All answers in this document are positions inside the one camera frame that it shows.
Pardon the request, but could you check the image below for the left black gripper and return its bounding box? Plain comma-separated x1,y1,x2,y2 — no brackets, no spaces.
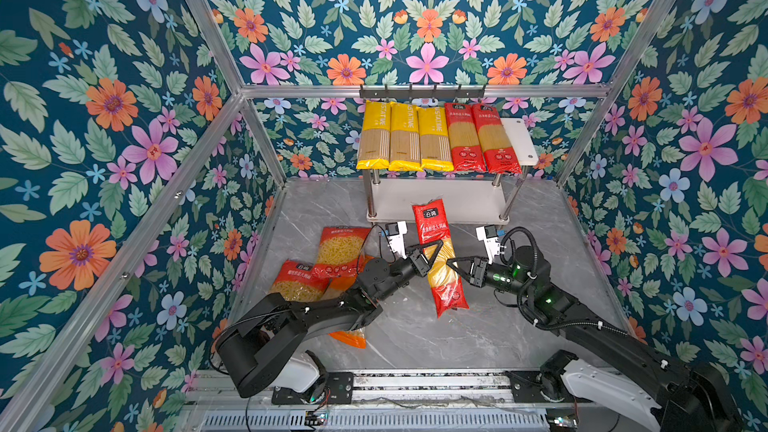
377,237,444,304

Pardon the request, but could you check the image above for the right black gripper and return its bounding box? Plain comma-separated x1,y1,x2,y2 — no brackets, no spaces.
446,256,534,304

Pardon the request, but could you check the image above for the red spaghetti pack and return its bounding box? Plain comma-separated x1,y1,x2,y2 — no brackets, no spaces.
412,199,469,317
472,104,522,174
445,103,486,173

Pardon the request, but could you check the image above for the red macaroni bag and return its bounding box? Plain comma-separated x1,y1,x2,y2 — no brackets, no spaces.
269,260,330,302
312,227,370,279

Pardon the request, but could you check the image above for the orange macaroni bag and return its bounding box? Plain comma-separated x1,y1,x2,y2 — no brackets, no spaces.
323,275,368,350

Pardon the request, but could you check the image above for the yellow spaghetti pack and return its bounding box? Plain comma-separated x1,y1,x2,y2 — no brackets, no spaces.
418,107,454,172
388,103,422,172
357,101,391,170

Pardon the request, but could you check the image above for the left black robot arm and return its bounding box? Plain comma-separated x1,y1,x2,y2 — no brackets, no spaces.
215,240,443,403

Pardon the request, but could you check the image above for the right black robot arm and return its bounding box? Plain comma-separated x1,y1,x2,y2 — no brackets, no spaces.
446,227,743,431

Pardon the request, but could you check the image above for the white two-tier shelf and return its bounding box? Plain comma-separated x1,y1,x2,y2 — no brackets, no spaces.
356,115,539,227

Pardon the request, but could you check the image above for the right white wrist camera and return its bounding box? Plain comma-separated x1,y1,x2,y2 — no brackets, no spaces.
476,224,504,263

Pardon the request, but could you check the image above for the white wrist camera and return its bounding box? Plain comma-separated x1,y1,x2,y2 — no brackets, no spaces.
476,224,504,263
384,221,408,258

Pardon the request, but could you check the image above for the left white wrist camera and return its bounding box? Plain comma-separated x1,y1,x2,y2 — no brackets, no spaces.
384,221,408,258

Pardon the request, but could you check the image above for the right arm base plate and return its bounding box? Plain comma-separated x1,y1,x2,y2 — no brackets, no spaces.
502,370,591,405

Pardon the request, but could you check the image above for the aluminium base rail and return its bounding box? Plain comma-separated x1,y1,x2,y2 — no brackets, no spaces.
185,368,685,415

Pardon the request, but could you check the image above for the white vented cable duct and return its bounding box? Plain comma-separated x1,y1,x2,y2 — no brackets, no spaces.
199,408,550,431

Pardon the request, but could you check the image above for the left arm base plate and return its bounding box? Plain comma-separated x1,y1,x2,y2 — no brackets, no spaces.
271,372,355,406

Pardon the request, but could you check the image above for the metal hook rail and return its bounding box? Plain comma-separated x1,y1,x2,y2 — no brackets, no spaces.
357,84,486,102

